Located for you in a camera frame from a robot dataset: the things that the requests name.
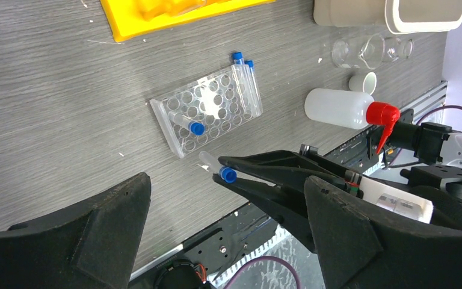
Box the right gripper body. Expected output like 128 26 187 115
298 143 435 224

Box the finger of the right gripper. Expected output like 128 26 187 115
212 174 317 253
218 150 359 191

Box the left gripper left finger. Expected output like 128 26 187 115
0 172 151 288

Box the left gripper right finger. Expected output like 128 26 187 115
304 176 462 288

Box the blue capped tube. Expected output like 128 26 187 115
199 151 237 184
245 60 263 114
232 51 251 110
168 112 205 135

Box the red capped wash bottle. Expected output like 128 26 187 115
304 88 401 154

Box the small glass beaker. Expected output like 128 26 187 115
382 37 414 63

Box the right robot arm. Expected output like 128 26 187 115
214 120 462 252

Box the small white cup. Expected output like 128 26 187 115
348 72 377 95

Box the clear acrylic tube rack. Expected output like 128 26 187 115
150 64 261 158

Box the beige plastic bin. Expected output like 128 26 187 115
313 0 462 35

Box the yellow test tube rack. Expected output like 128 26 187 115
100 0 267 43

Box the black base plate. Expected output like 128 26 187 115
128 81 448 288

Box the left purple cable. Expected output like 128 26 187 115
223 256 304 289

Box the purple cable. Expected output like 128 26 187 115
386 105 462 169
223 256 304 289

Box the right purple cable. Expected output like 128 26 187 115
386 105 462 169

